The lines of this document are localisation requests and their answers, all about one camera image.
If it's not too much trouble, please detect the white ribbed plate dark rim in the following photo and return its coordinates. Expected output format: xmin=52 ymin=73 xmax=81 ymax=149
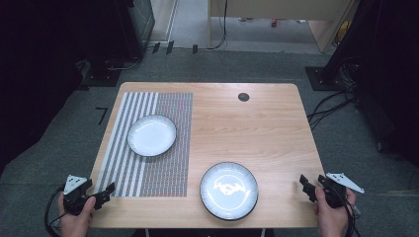
xmin=199 ymin=161 xmax=260 ymax=221
xmin=126 ymin=114 xmax=178 ymax=158

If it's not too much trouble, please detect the light wooden desk panel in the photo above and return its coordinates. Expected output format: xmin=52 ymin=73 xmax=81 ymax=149
xmin=207 ymin=0 xmax=359 ymax=53

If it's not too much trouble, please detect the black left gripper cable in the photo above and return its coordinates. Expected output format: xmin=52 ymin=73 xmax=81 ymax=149
xmin=44 ymin=185 xmax=68 ymax=237

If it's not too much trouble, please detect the person's left hand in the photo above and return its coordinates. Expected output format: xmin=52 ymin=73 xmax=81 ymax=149
xmin=56 ymin=192 xmax=97 ymax=237

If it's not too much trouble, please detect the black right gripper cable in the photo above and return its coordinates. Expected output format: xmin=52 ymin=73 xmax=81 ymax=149
xmin=339 ymin=189 xmax=363 ymax=237

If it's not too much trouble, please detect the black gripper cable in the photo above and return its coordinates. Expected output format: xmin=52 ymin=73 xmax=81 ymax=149
xmin=339 ymin=189 xmax=363 ymax=237
xmin=44 ymin=185 xmax=68 ymax=237

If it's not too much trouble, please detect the black stand base plate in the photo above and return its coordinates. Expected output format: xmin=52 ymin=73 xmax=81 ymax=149
xmin=304 ymin=66 xmax=350 ymax=92

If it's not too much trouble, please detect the bundle of black floor cables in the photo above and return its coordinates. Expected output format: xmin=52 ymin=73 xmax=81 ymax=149
xmin=306 ymin=89 xmax=359 ymax=131

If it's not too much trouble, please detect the grey striped woven placemat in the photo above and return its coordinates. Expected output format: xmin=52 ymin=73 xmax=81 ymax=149
xmin=95 ymin=91 xmax=194 ymax=198

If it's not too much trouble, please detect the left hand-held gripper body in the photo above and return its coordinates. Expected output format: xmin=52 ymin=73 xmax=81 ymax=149
xmin=62 ymin=174 xmax=97 ymax=217

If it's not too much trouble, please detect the yellow object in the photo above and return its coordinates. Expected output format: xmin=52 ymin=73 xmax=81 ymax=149
xmin=337 ymin=20 xmax=352 ymax=45

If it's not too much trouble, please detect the dark cabinet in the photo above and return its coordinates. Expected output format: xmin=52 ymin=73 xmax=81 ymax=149
xmin=115 ymin=0 xmax=156 ymax=59

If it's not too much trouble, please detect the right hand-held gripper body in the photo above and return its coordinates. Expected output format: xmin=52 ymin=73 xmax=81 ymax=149
xmin=315 ymin=172 xmax=366 ymax=209

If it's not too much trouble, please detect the person's right hand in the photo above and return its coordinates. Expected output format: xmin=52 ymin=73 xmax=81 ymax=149
xmin=312 ymin=185 xmax=358 ymax=237

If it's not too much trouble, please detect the black hanging cable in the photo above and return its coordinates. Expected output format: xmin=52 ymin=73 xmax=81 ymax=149
xmin=207 ymin=0 xmax=229 ymax=51

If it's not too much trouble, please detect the dark stand base with cable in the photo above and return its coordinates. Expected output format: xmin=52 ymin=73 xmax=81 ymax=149
xmin=80 ymin=58 xmax=141 ymax=88

